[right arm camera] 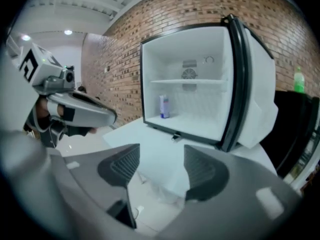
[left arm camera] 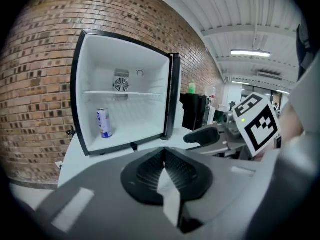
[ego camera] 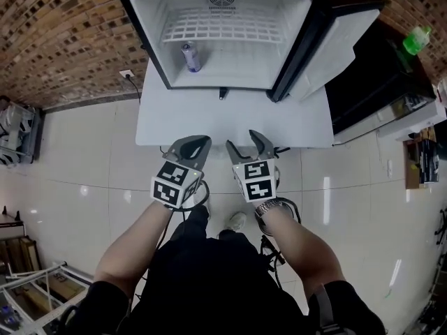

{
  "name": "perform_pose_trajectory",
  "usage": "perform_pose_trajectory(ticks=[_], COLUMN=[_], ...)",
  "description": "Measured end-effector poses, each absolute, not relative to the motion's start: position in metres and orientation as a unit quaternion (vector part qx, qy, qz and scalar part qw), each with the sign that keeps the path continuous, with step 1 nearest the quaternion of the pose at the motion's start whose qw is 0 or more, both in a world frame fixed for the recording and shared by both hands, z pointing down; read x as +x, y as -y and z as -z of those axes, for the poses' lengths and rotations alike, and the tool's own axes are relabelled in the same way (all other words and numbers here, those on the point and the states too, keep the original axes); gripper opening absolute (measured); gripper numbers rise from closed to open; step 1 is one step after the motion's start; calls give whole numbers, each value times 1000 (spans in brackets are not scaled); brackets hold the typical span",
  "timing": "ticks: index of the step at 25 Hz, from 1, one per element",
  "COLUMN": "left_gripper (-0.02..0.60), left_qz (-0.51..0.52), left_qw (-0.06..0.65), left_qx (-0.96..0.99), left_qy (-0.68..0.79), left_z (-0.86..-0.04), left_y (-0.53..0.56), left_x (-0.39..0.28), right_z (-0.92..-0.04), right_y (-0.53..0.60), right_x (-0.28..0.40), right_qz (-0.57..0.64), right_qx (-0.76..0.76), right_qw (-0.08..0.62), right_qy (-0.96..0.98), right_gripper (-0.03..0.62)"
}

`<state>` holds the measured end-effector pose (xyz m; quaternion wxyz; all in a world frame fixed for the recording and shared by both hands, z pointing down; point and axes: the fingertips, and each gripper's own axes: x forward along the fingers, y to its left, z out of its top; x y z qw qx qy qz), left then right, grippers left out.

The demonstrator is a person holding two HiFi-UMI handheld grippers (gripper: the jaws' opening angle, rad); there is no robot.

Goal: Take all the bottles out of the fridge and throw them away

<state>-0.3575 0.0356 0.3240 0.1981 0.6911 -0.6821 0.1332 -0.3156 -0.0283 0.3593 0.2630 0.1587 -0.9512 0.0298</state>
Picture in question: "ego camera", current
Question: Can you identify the person's right forearm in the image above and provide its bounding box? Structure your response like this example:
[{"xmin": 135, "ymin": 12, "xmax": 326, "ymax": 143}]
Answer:
[{"xmin": 260, "ymin": 204, "xmax": 345, "ymax": 292}]

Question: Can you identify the dark wooden crate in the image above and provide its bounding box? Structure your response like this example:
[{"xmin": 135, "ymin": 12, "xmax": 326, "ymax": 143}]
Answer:
[{"xmin": 0, "ymin": 237, "xmax": 41, "ymax": 275}]

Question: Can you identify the silver purple drink can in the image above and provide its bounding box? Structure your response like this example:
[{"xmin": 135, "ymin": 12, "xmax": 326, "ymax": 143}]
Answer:
[{"xmin": 180, "ymin": 41, "xmax": 203, "ymax": 73}]

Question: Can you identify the grey cart with white parts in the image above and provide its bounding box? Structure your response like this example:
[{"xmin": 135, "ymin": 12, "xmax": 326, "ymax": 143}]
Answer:
[{"xmin": 0, "ymin": 98, "xmax": 45, "ymax": 167}]

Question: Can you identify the mini fridge door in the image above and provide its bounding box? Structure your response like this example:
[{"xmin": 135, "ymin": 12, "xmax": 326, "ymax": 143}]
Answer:
[{"xmin": 267, "ymin": 0, "xmax": 387, "ymax": 103}]

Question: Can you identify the person's right white shoe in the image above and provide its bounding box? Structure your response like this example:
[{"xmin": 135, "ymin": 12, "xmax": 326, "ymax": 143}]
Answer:
[{"xmin": 226, "ymin": 211, "xmax": 247, "ymax": 232}]

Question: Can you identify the black power cable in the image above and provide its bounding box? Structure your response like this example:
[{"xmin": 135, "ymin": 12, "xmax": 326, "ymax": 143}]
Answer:
[{"xmin": 127, "ymin": 76, "xmax": 142, "ymax": 106}]

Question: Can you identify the person's black clothing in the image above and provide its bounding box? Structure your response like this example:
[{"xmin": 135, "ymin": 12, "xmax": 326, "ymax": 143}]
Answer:
[{"xmin": 66, "ymin": 204, "xmax": 387, "ymax": 335}]

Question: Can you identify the person's left white shoe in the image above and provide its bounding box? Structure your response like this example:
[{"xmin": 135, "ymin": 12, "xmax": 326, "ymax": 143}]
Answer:
[{"xmin": 188, "ymin": 188, "xmax": 210, "ymax": 209}]

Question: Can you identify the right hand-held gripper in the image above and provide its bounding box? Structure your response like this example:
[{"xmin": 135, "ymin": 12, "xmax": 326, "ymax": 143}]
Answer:
[{"xmin": 225, "ymin": 129, "xmax": 279, "ymax": 204}]

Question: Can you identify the black printed box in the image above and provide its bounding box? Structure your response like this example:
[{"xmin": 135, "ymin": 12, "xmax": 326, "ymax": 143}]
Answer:
[{"xmin": 418, "ymin": 138, "xmax": 441, "ymax": 184}]

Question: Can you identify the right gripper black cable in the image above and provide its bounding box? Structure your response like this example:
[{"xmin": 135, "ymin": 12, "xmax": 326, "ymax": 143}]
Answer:
[{"xmin": 258, "ymin": 197, "xmax": 302, "ymax": 289}]

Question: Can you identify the white table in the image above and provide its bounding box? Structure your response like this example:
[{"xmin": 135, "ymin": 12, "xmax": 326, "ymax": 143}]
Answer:
[{"xmin": 135, "ymin": 57, "xmax": 335, "ymax": 149}]

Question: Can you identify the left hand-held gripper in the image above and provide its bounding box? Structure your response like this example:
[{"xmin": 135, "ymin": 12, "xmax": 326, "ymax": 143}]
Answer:
[{"xmin": 150, "ymin": 135, "xmax": 213, "ymax": 209}]

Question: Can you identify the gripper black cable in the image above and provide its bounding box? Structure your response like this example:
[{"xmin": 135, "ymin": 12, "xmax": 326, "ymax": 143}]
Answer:
[
  {"xmin": 163, "ymin": 179, "xmax": 210, "ymax": 244},
  {"xmin": 258, "ymin": 197, "xmax": 302, "ymax": 289}
]

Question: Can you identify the silver wristwatch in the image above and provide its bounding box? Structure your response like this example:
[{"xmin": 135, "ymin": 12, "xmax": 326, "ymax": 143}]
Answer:
[{"xmin": 254, "ymin": 198, "xmax": 284, "ymax": 219}]

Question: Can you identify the brown cardboard box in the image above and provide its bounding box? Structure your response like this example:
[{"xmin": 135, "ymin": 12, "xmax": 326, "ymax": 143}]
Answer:
[{"xmin": 404, "ymin": 140, "xmax": 422, "ymax": 190}]

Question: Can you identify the tall black glass-door fridge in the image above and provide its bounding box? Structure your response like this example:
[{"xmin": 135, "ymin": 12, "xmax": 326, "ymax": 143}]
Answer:
[{"xmin": 324, "ymin": 22, "xmax": 437, "ymax": 145}]

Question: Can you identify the black mini fridge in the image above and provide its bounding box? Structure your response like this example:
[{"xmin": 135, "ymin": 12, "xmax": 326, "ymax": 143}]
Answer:
[{"xmin": 117, "ymin": 0, "xmax": 329, "ymax": 103}]

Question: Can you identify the white metal frame rack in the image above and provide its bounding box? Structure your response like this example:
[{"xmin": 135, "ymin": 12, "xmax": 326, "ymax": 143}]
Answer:
[{"xmin": 0, "ymin": 260, "xmax": 95, "ymax": 335}]

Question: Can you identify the person's white shoe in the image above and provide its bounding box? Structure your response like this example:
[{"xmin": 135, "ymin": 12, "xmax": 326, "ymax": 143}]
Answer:
[
  {"xmin": 188, "ymin": 188, "xmax": 210, "ymax": 209},
  {"xmin": 226, "ymin": 211, "xmax": 247, "ymax": 232}
]

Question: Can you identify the white wire fridge shelf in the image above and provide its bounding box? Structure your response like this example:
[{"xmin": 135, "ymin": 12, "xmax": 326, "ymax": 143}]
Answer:
[{"xmin": 160, "ymin": 8, "xmax": 284, "ymax": 45}]

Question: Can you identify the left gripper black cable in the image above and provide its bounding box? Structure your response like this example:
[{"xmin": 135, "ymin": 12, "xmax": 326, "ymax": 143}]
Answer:
[{"xmin": 163, "ymin": 179, "xmax": 210, "ymax": 244}]

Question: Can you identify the green plastic bottle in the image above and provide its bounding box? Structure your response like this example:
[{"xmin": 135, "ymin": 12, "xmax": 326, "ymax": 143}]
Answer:
[{"xmin": 402, "ymin": 25, "xmax": 432, "ymax": 56}]

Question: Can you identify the grey backpack strap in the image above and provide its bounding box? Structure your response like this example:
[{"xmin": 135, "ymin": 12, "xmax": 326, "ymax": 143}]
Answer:
[{"xmin": 312, "ymin": 284, "xmax": 350, "ymax": 335}]

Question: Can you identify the black office chair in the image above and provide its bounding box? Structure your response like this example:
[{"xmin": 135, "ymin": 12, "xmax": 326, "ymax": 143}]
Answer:
[{"xmin": 434, "ymin": 207, "xmax": 447, "ymax": 247}]

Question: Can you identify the white water dispenser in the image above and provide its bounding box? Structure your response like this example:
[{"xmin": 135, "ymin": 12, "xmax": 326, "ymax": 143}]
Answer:
[{"xmin": 376, "ymin": 99, "xmax": 447, "ymax": 141}]

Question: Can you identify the person's left forearm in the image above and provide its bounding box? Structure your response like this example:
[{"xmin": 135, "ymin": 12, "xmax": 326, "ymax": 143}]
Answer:
[{"xmin": 94, "ymin": 200, "xmax": 174, "ymax": 285}]

